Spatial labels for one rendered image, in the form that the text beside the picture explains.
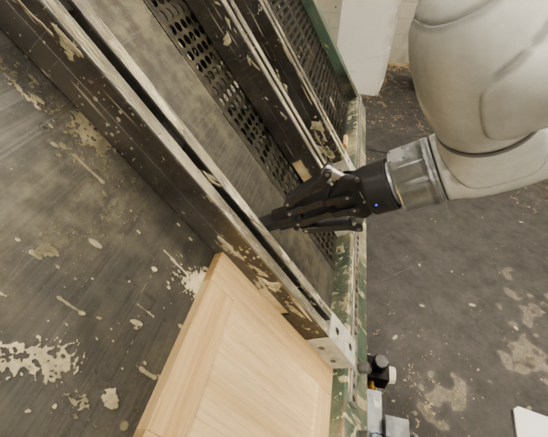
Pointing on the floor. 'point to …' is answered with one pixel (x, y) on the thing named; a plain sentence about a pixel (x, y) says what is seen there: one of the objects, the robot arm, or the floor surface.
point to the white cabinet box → (367, 41)
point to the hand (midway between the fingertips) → (275, 220)
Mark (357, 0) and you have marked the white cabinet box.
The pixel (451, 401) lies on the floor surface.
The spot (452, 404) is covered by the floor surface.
